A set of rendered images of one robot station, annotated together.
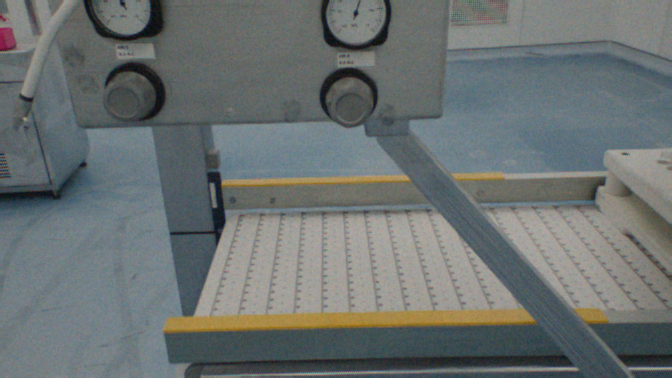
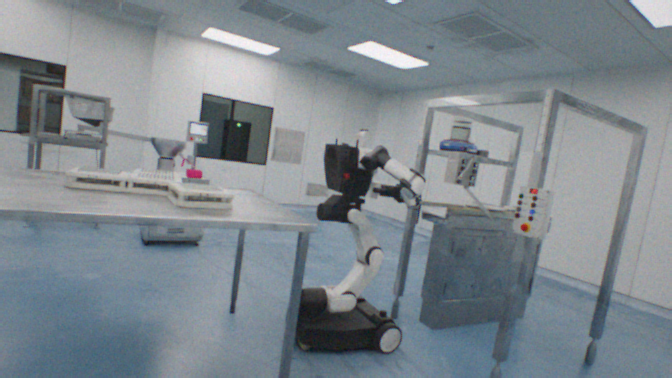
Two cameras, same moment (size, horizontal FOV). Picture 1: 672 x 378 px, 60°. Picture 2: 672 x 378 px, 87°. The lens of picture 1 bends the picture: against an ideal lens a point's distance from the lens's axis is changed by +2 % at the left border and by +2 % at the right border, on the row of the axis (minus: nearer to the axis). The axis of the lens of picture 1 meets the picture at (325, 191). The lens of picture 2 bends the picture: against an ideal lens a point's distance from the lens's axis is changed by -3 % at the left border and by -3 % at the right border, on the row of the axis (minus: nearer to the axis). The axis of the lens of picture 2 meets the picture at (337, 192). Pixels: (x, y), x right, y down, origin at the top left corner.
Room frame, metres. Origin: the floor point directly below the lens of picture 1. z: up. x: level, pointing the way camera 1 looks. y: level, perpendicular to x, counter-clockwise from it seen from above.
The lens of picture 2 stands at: (-1.50, 2.13, 1.20)
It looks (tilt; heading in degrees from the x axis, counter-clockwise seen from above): 5 degrees down; 330
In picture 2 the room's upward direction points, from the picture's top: 9 degrees clockwise
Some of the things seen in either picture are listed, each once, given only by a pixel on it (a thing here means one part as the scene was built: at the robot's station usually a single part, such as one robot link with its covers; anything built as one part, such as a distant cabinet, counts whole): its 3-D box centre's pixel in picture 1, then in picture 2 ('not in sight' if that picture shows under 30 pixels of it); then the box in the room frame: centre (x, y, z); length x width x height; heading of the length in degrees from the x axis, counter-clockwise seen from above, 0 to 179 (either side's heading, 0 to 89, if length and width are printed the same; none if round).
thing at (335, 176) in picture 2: not in sight; (350, 167); (0.51, 0.91, 1.16); 0.34 x 0.30 x 0.36; 179
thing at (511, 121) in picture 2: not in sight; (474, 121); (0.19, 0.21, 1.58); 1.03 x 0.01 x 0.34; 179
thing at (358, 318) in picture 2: not in sight; (338, 310); (0.51, 0.82, 0.19); 0.64 x 0.52 x 0.33; 89
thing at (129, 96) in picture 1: (128, 87); not in sight; (0.32, 0.11, 1.18); 0.03 x 0.02 x 0.04; 89
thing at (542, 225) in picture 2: not in sight; (532, 212); (-0.35, 0.25, 1.08); 0.17 x 0.06 x 0.26; 179
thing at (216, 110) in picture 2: not in sight; (236, 131); (5.59, 0.43, 1.43); 1.38 x 0.01 x 1.16; 94
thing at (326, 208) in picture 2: not in sight; (340, 208); (0.51, 0.93, 0.89); 0.28 x 0.13 x 0.18; 89
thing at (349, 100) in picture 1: (349, 93); not in sight; (0.31, -0.02, 1.17); 0.03 x 0.03 x 0.04; 89
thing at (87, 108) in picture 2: not in sight; (98, 162); (3.43, 2.47, 0.75); 1.43 x 1.06 x 1.50; 94
